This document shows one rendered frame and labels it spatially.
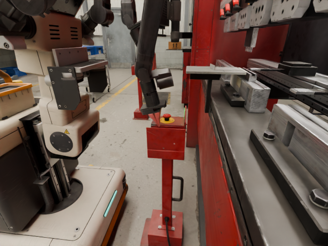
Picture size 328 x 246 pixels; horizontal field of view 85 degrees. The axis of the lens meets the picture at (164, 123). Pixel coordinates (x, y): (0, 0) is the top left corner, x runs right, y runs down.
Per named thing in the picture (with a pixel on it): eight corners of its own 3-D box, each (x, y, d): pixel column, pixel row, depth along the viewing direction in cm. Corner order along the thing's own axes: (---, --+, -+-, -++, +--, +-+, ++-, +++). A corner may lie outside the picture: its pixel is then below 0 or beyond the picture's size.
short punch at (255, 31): (243, 51, 87) (246, 29, 83) (247, 51, 87) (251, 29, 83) (249, 52, 79) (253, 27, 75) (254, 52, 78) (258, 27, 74)
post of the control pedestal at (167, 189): (163, 217, 112) (162, 143, 89) (171, 218, 112) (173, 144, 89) (162, 226, 107) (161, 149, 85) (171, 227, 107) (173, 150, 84)
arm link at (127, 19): (127, 18, 89) (121, 16, 81) (147, 6, 85) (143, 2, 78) (139, 42, 92) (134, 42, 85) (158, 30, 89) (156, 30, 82)
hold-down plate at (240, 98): (219, 89, 102) (220, 83, 101) (229, 89, 102) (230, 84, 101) (230, 106, 75) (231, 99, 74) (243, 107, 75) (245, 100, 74)
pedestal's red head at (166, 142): (154, 135, 97) (153, 104, 89) (184, 137, 95) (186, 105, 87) (147, 158, 79) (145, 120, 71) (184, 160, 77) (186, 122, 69)
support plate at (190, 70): (186, 68, 98) (186, 66, 98) (236, 69, 95) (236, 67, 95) (185, 73, 82) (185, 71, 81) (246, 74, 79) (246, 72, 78)
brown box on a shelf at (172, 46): (167, 49, 308) (167, 41, 303) (182, 49, 305) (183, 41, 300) (165, 50, 281) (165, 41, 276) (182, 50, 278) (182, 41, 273)
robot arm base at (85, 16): (81, 23, 93) (67, 20, 82) (92, 11, 90) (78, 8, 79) (93, 37, 95) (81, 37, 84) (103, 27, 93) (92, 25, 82)
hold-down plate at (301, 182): (249, 137, 52) (251, 128, 50) (269, 138, 51) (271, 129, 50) (313, 244, 25) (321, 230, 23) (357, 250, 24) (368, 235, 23)
